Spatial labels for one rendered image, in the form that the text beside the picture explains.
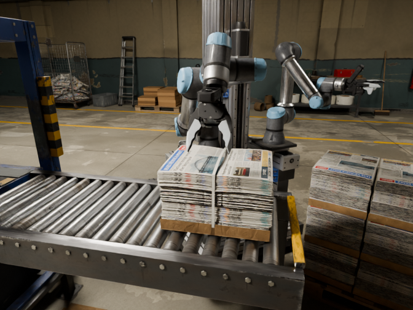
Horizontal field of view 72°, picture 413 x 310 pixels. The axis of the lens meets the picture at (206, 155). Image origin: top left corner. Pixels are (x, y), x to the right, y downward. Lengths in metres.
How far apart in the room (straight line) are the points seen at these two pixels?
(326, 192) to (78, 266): 1.20
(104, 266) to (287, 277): 0.57
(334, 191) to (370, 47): 6.92
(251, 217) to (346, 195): 0.77
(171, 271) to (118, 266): 0.18
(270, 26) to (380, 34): 2.57
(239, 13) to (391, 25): 6.76
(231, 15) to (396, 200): 1.34
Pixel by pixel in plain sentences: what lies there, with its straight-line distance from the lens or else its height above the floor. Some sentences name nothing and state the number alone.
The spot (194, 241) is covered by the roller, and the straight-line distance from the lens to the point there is 1.00.
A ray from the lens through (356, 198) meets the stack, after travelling 1.63.
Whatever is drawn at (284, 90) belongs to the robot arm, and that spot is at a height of 1.16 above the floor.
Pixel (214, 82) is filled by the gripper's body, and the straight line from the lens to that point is 0.82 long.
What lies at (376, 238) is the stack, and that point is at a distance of 1.71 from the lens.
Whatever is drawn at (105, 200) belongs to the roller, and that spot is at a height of 0.79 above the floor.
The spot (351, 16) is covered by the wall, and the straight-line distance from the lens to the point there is 8.26.
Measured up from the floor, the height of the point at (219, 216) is 0.88.
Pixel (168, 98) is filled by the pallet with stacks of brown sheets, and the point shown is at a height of 0.34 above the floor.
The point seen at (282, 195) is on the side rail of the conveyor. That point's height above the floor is 0.80.
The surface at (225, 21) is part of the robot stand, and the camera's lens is 1.90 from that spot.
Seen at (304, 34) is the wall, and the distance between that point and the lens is 8.07.
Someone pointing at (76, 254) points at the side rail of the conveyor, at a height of 0.77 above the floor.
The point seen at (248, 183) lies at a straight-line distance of 0.90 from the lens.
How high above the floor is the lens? 1.38
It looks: 19 degrees down
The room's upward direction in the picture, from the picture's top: straight up
